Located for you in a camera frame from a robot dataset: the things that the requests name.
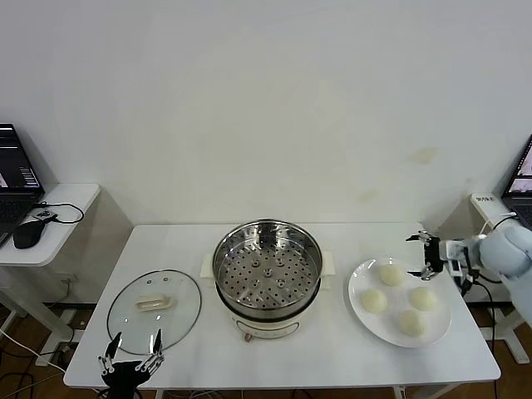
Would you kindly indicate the white steamed baozi bun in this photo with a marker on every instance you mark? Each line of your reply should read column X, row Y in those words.
column 423, row 298
column 411, row 322
column 373, row 300
column 391, row 275

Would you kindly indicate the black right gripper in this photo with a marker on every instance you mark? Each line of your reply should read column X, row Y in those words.
column 432, row 254

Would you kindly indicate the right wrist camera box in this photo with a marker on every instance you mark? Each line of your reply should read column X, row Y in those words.
column 451, row 251

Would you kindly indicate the white round plate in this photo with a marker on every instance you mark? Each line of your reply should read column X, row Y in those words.
column 398, row 298

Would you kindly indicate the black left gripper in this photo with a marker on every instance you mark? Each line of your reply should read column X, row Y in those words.
column 124, row 374

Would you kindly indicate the black computer mouse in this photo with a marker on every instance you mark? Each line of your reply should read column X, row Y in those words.
column 27, row 234

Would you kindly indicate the white wall socket with plug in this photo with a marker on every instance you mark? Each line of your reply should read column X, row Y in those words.
column 69, row 281

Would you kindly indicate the black laptop with dark screen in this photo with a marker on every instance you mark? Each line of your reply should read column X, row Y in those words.
column 16, row 166

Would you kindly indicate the small printed label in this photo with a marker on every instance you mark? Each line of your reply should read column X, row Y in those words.
column 486, row 198

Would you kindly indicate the white side table rounded top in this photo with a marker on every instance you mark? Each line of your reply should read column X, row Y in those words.
column 62, row 216

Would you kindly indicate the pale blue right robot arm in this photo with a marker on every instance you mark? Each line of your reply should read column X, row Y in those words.
column 507, row 249

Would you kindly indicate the perforated steel steamer basket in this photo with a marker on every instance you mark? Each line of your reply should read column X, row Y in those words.
column 226, row 249

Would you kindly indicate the grey laptop with pink images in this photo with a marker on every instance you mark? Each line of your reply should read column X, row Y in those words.
column 521, row 187

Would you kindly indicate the white floor power strip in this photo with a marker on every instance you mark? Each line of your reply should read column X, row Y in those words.
column 68, row 337

